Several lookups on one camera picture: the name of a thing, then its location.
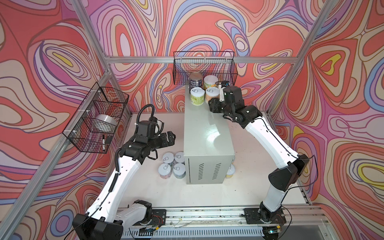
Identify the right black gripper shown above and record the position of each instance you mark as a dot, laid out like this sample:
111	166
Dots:
213	105

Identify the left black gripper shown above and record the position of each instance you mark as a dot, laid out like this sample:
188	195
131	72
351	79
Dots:
171	139

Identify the white lid can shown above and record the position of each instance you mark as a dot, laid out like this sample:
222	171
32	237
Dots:
165	171
169	158
179	158
179	170

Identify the orange peach can large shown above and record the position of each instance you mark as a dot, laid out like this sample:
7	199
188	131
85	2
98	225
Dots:
210	81

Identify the green label can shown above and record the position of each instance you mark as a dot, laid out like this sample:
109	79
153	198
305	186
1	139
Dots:
197	96

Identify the dark blue tomato can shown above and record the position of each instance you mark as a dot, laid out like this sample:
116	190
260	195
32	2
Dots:
195	80

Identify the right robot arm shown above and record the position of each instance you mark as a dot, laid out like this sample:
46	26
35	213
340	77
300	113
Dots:
290	164

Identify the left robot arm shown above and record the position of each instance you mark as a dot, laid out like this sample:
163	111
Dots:
102	220

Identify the grey metal cabinet counter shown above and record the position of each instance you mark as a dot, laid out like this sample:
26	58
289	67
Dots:
208	146

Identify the silver tape roll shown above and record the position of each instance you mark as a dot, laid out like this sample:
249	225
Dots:
107	119

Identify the black marker pen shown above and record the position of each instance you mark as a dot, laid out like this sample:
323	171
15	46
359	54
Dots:
103	143

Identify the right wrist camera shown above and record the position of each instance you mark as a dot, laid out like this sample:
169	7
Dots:
225	84

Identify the black wire basket back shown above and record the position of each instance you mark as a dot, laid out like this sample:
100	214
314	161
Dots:
218	63

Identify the black wire basket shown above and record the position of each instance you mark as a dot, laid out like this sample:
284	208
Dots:
218	63
84	131

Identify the black wire basket left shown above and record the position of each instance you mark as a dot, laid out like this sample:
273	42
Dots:
84	131

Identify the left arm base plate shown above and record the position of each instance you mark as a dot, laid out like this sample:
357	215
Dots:
158	219

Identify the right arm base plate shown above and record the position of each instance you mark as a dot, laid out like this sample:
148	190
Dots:
252	215

